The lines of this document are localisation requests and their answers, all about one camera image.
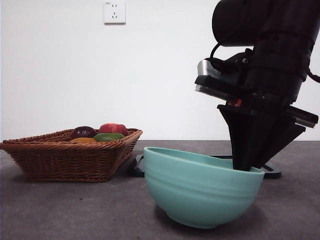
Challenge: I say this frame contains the white wall power socket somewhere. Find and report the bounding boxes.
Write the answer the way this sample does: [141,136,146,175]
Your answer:
[103,0,127,25]

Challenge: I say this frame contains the red apple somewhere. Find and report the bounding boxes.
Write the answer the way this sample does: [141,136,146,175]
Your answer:
[98,122,128,136]

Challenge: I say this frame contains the brown wicker basket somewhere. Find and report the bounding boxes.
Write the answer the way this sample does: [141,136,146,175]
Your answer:
[0,127,144,183]

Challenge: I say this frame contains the teal ribbed bowl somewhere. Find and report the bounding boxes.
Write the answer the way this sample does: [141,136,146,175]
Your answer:
[143,146,266,230]

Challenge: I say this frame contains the dark purple round fruit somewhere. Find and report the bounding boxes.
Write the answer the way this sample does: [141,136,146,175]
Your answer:
[70,125,97,140]

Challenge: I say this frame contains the black rectangular tray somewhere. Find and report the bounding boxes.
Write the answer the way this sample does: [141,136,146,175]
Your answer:
[128,154,282,180]

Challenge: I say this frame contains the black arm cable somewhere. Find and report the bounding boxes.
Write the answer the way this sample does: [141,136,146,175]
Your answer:
[209,42,235,70]

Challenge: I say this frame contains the green avocado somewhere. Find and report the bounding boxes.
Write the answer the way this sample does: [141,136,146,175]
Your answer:
[91,132,125,143]

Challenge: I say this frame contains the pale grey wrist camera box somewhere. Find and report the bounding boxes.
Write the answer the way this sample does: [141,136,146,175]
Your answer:
[196,48,253,81]

